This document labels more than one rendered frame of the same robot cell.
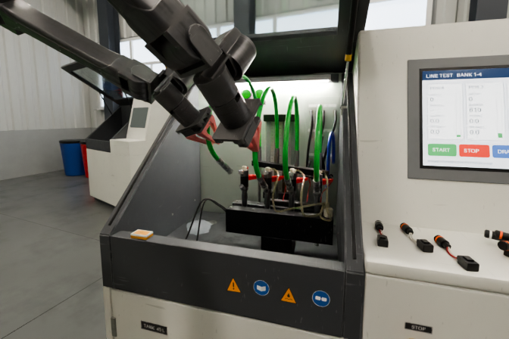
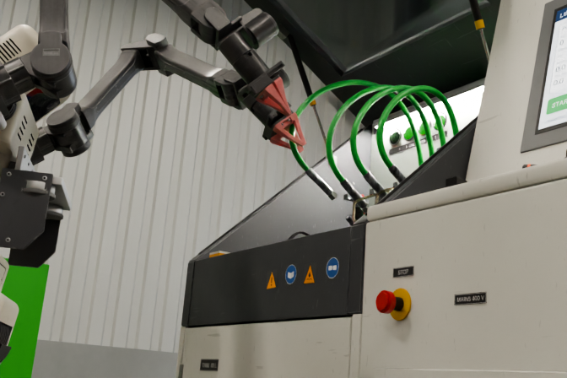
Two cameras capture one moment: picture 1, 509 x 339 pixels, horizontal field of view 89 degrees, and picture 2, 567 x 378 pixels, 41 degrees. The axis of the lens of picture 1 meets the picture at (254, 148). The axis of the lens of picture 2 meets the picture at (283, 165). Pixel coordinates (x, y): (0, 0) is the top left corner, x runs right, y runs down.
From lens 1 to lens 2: 1.32 m
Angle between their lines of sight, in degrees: 48
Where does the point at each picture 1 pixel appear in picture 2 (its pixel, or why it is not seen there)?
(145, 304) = (207, 336)
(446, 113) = not seen: outside the picture
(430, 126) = (554, 77)
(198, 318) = (242, 337)
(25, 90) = not seen: hidden behind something
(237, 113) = (248, 67)
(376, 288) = (372, 235)
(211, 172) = not seen: hidden behind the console
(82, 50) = (197, 70)
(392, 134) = (514, 102)
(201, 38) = (213, 15)
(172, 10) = (197, 2)
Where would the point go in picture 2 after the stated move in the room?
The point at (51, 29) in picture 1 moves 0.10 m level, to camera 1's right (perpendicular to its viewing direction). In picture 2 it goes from (182, 61) to (208, 52)
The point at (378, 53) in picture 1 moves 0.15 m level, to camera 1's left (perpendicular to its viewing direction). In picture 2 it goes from (516, 8) to (453, 26)
